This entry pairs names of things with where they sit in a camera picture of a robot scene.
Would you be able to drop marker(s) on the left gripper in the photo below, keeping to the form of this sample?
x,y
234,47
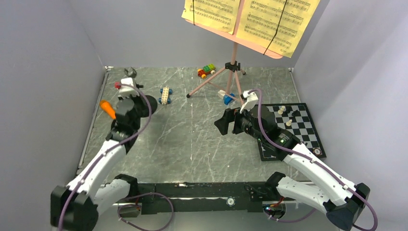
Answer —
x,y
139,98

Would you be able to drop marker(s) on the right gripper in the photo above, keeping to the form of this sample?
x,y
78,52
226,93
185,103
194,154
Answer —
x,y
228,116

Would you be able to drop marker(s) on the orange toy microphone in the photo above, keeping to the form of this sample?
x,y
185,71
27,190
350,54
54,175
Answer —
x,y
106,106

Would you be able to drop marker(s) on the pink music stand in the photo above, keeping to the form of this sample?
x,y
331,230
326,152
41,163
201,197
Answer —
x,y
233,66

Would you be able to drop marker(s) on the black microphone stand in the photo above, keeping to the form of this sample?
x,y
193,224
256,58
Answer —
x,y
130,72

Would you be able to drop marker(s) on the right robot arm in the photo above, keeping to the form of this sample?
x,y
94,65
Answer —
x,y
286,133

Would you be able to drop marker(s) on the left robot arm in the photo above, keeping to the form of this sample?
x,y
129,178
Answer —
x,y
78,205

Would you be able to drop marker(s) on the white blue brick block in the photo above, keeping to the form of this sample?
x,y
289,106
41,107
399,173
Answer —
x,y
226,99

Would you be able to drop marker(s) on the cream blue-wheeled brick car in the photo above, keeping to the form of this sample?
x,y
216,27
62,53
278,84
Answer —
x,y
166,92

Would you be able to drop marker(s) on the red green brick car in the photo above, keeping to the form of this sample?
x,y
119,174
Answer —
x,y
209,69

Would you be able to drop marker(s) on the white chess piece upper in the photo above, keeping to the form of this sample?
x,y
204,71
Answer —
x,y
281,110

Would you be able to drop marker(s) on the white chess piece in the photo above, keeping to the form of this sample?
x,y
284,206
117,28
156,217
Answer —
x,y
281,110
289,123

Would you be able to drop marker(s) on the white chess piece lower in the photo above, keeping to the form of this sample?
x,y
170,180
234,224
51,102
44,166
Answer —
x,y
289,123

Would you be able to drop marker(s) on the black white chessboard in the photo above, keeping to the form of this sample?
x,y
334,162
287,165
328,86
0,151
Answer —
x,y
302,127

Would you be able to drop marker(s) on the left yellow sheet music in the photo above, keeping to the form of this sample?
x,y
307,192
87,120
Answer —
x,y
220,15

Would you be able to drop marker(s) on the yellow sheet music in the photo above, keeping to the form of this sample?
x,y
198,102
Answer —
x,y
220,15
275,25

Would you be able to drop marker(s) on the right yellow sheet music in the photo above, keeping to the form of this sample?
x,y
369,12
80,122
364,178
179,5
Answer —
x,y
275,25

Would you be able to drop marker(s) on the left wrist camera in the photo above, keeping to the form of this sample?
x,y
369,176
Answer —
x,y
127,88

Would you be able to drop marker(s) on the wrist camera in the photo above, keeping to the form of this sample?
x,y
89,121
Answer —
x,y
251,100
127,88

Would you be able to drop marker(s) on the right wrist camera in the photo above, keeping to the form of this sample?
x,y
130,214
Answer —
x,y
251,100

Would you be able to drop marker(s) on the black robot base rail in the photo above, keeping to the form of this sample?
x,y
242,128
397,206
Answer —
x,y
202,197

